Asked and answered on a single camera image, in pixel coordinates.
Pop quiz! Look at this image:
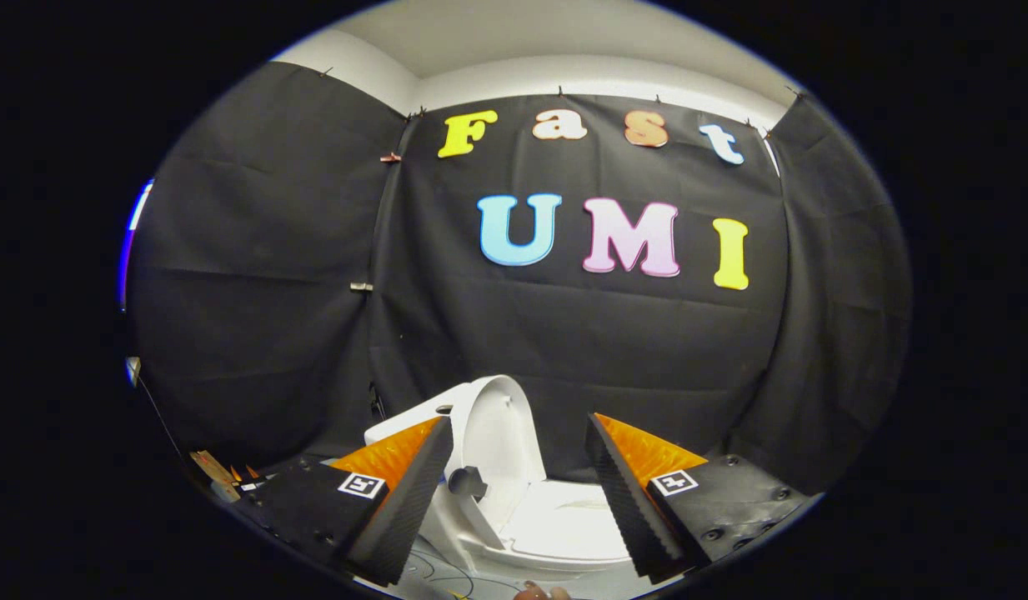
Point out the brown wooden piece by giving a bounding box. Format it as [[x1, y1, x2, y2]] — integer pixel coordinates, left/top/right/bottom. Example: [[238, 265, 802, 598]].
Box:
[[188, 450, 241, 503]]

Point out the black cable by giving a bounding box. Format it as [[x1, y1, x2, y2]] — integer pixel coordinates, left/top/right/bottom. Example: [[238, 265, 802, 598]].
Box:
[[407, 554, 481, 598]]

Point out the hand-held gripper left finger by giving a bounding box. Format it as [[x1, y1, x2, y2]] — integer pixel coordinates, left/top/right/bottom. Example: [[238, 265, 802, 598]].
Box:
[[230, 415, 454, 588]]

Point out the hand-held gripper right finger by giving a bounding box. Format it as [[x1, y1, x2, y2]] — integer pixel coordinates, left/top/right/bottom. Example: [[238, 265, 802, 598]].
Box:
[[584, 412, 815, 586]]

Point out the black backdrop cloth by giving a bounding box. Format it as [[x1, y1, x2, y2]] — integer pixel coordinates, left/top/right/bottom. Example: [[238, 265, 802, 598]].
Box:
[[126, 60, 912, 501]]

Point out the white toilet lid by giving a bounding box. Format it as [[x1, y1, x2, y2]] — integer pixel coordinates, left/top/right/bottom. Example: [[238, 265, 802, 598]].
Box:
[[445, 375, 549, 536]]

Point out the white toilet bowl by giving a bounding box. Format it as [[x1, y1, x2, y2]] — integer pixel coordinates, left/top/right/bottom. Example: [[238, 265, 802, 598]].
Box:
[[415, 477, 641, 586]]

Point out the white toilet tank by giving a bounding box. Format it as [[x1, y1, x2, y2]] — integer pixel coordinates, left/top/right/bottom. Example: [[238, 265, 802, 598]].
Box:
[[364, 383, 474, 448]]

